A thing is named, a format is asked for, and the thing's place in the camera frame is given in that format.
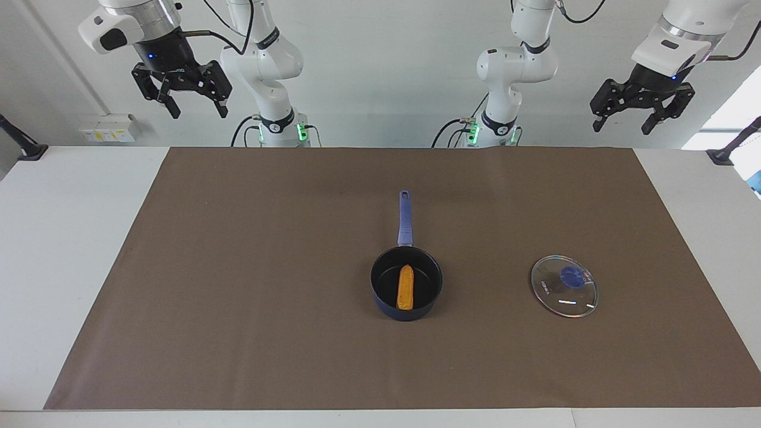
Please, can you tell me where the glass lid with blue knob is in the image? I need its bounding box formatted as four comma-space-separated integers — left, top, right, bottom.
530, 255, 599, 319

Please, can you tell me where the yellow corn cob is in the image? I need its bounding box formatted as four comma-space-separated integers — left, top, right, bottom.
396, 265, 416, 311

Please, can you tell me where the black clamp stand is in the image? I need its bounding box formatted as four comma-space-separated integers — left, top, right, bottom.
706, 116, 761, 166
0, 113, 49, 161

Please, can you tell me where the brown table mat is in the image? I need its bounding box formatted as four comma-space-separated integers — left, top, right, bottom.
43, 147, 761, 411

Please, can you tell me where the black right base cable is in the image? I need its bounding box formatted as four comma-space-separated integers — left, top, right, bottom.
231, 116, 262, 147

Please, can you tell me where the black base cable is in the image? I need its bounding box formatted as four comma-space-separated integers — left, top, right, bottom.
231, 116, 262, 147
431, 94, 489, 148

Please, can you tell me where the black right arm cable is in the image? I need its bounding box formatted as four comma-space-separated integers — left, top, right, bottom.
178, 0, 256, 55

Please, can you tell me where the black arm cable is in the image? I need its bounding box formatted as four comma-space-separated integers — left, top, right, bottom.
178, 0, 256, 55
556, 0, 761, 62

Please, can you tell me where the white wall socket box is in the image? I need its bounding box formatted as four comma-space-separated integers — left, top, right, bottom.
79, 114, 142, 143

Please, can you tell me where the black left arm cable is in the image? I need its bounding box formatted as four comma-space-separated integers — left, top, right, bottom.
556, 0, 761, 62

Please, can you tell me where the black left base cable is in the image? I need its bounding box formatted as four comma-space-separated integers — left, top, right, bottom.
431, 94, 489, 148

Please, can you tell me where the dark blue pot with handle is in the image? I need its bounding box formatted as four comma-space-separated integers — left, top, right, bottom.
370, 190, 444, 322

